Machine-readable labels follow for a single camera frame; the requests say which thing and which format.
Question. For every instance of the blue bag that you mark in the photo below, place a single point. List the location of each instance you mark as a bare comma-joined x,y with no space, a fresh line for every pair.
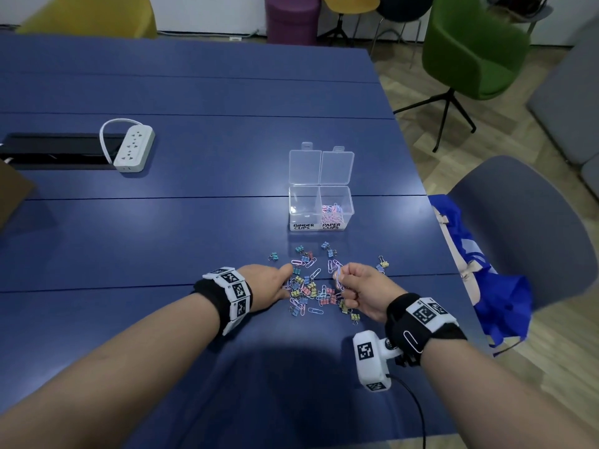
510,299

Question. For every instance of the person's right forearm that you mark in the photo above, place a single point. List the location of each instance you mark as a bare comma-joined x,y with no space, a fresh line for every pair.
505,397

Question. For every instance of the small heap of paper clips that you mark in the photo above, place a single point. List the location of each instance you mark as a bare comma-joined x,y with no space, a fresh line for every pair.
332,212

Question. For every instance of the bunch of paper clips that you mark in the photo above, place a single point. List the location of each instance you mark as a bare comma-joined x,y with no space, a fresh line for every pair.
337,275

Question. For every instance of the dark chair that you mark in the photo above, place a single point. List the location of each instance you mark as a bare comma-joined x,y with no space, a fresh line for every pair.
405,4

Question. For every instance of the person's left hand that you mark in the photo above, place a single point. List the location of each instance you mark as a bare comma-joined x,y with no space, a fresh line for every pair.
266,285

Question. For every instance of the clear two-compartment plastic box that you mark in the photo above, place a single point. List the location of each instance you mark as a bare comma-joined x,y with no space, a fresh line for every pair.
304,205

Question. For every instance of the purple stool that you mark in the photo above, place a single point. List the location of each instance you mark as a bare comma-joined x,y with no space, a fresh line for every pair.
292,20

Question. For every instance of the group of pastel binder clips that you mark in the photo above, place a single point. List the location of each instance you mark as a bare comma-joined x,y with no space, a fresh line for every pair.
299,250

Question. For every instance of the green chair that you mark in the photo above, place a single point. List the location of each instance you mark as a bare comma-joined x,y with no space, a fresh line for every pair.
472,46

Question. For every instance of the person's left forearm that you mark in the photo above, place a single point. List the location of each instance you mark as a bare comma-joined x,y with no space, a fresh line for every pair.
117,369

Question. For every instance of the large yellow chair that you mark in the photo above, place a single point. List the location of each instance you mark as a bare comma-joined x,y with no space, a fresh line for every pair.
89,13

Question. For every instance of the person's right hand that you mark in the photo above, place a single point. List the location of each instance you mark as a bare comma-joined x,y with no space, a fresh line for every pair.
374,292

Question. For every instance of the black marker wristband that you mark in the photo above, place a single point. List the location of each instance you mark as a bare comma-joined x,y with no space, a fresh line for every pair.
398,322
213,294

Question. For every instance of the yellow chair with black legs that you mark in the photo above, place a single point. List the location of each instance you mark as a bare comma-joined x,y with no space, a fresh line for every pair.
351,2

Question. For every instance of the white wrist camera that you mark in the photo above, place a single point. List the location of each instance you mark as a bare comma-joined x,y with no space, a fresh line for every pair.
369,369

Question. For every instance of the grey metal chair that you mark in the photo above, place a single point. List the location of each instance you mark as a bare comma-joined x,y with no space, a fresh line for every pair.
524,6

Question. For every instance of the grey sofa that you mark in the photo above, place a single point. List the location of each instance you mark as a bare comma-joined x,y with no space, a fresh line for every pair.
571,107

